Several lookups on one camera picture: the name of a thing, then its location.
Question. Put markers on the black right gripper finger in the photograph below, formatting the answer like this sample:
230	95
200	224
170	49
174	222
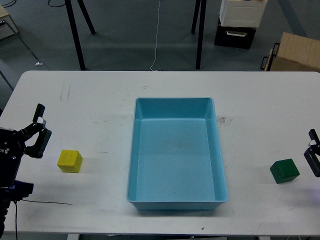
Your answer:
312	152

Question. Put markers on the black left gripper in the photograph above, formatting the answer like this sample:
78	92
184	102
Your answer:
7	152

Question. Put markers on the green wooden block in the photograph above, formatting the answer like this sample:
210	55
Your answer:
284	171

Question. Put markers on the yellow wooden block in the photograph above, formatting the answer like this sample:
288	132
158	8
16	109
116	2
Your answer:
70	161

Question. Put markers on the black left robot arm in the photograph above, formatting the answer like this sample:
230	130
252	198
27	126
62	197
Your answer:
31	141

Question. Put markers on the black table leg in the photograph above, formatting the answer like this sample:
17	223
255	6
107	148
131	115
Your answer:
195	16
201	26
86	16
75	36

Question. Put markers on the black table leg inner left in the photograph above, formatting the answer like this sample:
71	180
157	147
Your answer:
86	16

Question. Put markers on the light blue plastic bin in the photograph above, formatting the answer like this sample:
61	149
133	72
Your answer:
176	160

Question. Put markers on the white storage crate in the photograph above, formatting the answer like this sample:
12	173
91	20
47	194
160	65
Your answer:
242	13

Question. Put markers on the black table leg inner right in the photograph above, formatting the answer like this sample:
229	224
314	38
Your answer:
195	16

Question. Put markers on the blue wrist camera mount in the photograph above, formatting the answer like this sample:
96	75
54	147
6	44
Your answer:
20	190

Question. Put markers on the wooden cabinet with black handles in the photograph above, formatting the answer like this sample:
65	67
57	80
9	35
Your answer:
293	53

